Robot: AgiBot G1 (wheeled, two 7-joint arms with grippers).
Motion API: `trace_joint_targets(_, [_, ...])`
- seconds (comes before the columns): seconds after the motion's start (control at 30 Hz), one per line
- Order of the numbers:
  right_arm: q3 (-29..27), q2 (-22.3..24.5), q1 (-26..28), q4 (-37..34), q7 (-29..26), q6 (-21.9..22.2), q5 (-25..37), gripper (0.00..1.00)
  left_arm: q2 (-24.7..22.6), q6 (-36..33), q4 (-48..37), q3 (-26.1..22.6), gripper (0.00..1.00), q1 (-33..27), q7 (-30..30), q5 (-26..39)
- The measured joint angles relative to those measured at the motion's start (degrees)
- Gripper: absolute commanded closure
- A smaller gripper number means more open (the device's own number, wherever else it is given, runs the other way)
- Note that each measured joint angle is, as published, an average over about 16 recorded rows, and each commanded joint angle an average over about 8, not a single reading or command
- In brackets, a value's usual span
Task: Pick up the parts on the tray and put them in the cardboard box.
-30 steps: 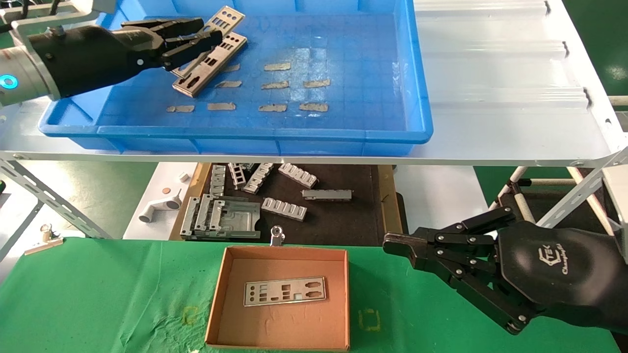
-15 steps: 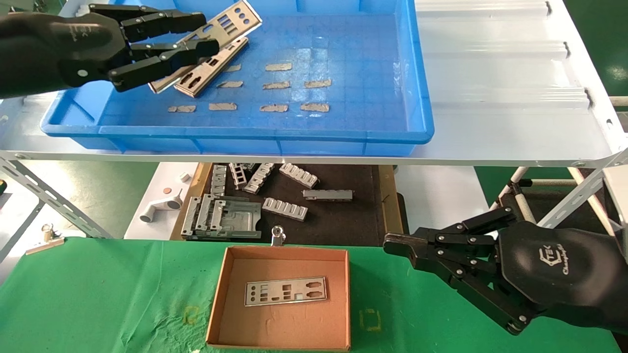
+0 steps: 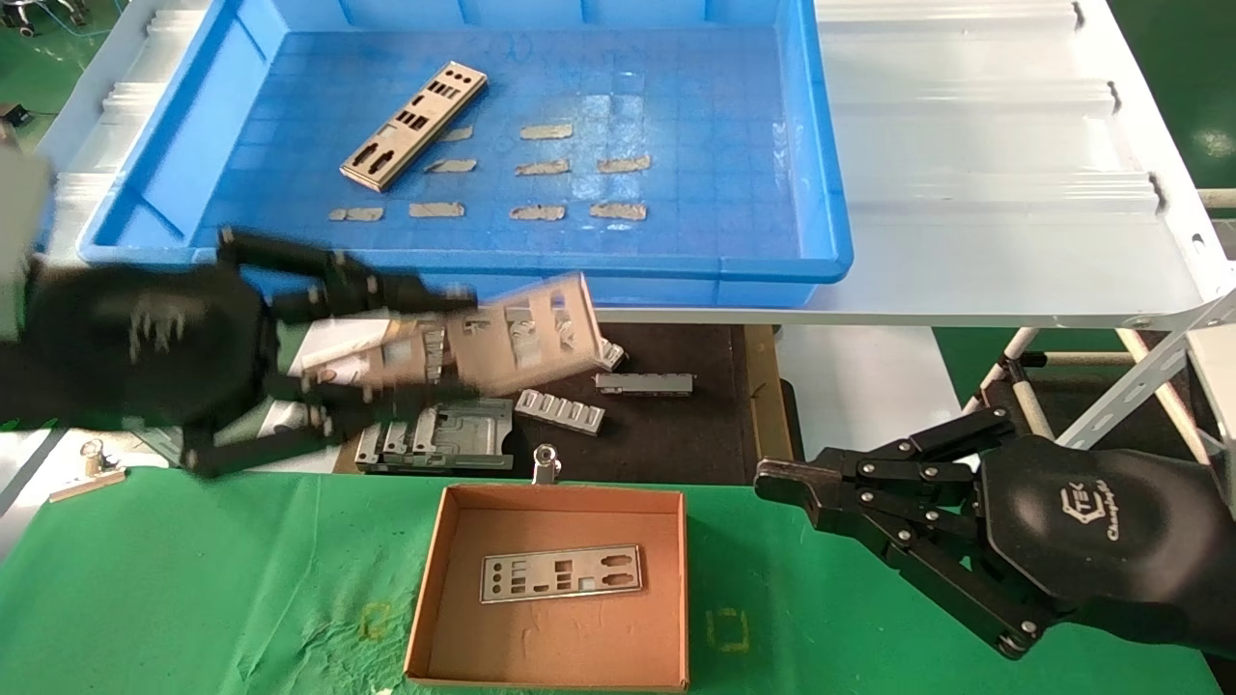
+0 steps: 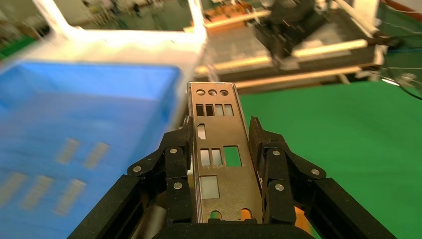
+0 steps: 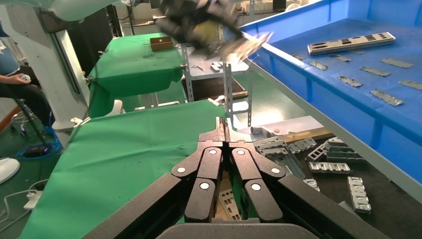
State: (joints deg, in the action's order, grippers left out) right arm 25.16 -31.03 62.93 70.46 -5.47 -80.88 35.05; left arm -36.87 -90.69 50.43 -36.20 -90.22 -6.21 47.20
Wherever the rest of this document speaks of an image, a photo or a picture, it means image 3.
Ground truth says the large grey metal bracket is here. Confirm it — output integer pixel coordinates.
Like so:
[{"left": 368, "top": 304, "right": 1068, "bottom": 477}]
[{"left": 354, "top": 396, "right": 516, "bottom": 473}]

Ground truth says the dark work mat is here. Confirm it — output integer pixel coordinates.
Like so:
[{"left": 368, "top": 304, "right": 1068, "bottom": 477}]
[{"left": 348, "top": 323, "right": 773, "bottom": 486}]

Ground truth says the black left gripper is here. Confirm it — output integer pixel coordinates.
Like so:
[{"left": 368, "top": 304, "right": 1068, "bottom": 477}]
[{"left": 0, "top": 227, "right": 484, "bottom": 480}]

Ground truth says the grey metal bar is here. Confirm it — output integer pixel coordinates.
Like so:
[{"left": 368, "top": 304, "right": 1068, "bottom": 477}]
[{"left": 594, "top": 373, "right": 695, "bottom": 397}]

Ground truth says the blue plastic tray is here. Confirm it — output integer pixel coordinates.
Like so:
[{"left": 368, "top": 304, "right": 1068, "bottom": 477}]
[{"left": 77, "top": 0, "right": 855, "bottom": 308}]

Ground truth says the silver perforated shield plate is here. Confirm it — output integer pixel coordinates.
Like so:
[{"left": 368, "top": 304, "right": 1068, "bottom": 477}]
[
  {"left": 480, "top": 544, "right": 644, "bottom": 605},
  {"left": 339, "top": 61, "right": 489, "bottom": 193},
  {"left": 297, "top": 272, "right": 605, "bottom": 399}
]

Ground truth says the beige tube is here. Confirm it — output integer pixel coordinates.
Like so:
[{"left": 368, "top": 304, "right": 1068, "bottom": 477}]
[{"left": 1045, "top": 351, "right": 1160, "bottom": 369}]

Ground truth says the long white tube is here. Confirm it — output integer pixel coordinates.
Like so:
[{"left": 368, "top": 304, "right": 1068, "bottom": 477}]
[{"left": 1118, "top": 328, "right": 1214, "bottom": 466}]

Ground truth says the white slotted angle bar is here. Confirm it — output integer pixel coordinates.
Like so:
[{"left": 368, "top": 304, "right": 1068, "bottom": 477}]
[{"left": 1057, "top": 290, "right": 1236, "bottom": 450}]

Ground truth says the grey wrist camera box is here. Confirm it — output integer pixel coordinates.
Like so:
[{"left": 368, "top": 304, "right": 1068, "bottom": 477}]
[{"left": 0, "top": 150, "right": 55, "bottom": 339}]

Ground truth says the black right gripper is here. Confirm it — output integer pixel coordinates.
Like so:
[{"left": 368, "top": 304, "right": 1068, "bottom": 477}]
[{"left": 753, "top": 405, "right": 1236, "bottom": 662}]

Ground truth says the brown cardboard box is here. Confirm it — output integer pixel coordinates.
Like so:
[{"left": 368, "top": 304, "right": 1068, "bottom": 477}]
[{"left": 404, "top": 483, "right": 689, "bottom": 692}]

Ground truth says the black chair base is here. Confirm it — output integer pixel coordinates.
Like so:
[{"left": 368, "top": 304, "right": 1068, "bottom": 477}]
[{"left": 0, "top": 0, "right": 93, "bottom": 38}]

